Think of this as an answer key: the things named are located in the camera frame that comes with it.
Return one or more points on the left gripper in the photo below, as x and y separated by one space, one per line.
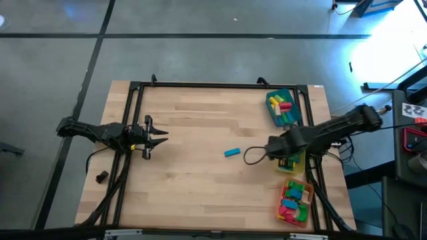
141 136

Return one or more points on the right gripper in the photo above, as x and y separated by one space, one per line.
283 143

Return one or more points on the green rectangular block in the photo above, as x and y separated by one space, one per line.
296 185

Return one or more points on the red arch block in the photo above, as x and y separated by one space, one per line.
285 192
287 216

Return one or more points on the blue cylinder block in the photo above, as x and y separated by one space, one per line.
290 117

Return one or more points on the green arch block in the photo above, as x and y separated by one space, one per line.
303 213

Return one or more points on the natural wood cylinder block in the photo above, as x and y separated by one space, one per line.
277 110

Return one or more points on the yellow arch block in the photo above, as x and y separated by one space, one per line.
281 217

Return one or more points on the blue rectangular block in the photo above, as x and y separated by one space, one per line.
232 152

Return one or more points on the red rectangular block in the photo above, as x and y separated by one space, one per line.
285 106

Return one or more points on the thick yellow block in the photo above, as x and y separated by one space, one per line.
273 100

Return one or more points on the lime green cylinder block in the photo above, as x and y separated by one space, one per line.
279 98

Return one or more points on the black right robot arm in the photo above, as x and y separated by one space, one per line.
333 128

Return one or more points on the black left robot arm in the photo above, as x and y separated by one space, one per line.
100 133

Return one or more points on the yellow translucent plastic bin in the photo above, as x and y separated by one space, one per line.
300 166

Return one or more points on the orange translucent plastic bin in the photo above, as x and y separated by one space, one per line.
310 196

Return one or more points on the teal plastic bin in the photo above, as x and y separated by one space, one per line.
295 100

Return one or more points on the small black object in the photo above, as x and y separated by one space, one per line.
102 177

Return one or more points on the black side table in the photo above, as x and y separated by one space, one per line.
398 160

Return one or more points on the black office desk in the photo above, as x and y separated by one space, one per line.
400 200

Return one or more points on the black stand bar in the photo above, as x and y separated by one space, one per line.
380 86

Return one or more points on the red black case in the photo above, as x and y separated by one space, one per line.
413 140

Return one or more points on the grey metal cup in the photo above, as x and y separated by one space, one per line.
418 163

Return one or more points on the black computer mouse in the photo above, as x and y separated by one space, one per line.
403 233

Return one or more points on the printed paper sheet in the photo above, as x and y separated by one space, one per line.
413 110

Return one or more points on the small red object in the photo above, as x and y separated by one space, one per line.
421 120

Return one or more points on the black beam with silver brackets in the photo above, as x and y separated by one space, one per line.
50 233

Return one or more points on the dark grey floor object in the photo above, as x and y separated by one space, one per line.
11 149

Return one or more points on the blue white equipment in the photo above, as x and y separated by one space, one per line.
362 8

